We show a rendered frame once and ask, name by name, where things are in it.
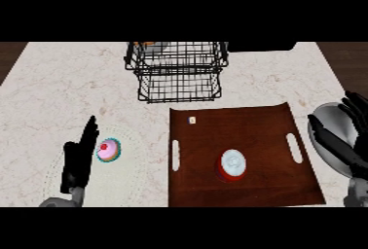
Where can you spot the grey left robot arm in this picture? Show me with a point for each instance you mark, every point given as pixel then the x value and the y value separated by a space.
pixel 63 198

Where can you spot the silver metal bowl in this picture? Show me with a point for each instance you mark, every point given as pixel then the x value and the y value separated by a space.
pixel 329 142

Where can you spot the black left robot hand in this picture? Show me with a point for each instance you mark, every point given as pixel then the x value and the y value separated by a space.
pixel 77 162

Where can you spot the red can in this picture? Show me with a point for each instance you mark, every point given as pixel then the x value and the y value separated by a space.
pixel 232 165

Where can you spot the pink frosted cupcake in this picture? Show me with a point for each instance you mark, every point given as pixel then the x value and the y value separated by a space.
pixel 108 150

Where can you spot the orange item in basket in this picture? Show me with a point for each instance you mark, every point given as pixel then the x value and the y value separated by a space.
pixel 143 43

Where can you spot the brown wooden tray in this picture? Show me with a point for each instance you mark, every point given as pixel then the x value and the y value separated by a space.
pixel 244 155

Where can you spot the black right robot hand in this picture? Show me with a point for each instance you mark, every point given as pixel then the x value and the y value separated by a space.
pixel 341 142

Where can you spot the black appliance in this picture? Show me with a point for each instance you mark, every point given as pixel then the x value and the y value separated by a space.
pixel 260 46

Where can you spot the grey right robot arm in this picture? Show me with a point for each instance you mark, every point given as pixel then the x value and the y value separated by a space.
pixel 356 193

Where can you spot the white round placemat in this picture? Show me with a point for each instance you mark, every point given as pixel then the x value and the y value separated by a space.
pixel 112 175

